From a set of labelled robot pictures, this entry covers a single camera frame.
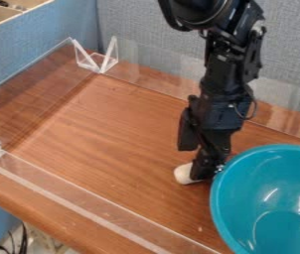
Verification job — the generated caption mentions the clear acrylic back barrier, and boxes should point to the clear acrylic back barrier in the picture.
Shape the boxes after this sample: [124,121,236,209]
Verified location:
[106,62,300,150]

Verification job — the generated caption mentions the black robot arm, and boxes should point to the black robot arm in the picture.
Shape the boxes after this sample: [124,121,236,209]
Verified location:
[158,0,267,185]

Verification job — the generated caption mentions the clear acrylic barrier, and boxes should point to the clear acrylic barrier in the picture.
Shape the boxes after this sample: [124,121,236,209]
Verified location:
[106,62,300,150]
[0,151,221,254]

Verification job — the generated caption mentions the black cables under table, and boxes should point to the black cables under table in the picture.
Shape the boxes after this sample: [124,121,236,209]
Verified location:
[0,221,31,254]

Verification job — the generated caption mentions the clear acrylic corner bracket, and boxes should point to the clear acrylic corner bracket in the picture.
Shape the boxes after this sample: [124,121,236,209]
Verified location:
[73,36,120,73]

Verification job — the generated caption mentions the blue plastic bowl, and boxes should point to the blue plastic bowl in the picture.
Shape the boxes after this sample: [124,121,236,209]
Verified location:
[211,144,300,254]

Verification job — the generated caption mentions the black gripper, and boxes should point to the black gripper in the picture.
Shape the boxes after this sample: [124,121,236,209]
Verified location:
[177,85,257,181]

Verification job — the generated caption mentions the clear acrylic front barrier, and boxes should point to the clear acrylic front barrier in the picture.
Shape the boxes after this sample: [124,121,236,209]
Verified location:
[0,151,221,254]

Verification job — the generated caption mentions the white brown toy mushroom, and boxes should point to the white brown toy mushroom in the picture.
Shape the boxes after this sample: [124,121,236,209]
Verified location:
[174,163,204,186]

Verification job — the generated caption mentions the wooden shelf box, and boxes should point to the wooden shelf box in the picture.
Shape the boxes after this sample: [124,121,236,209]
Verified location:
[0,0,55,25]

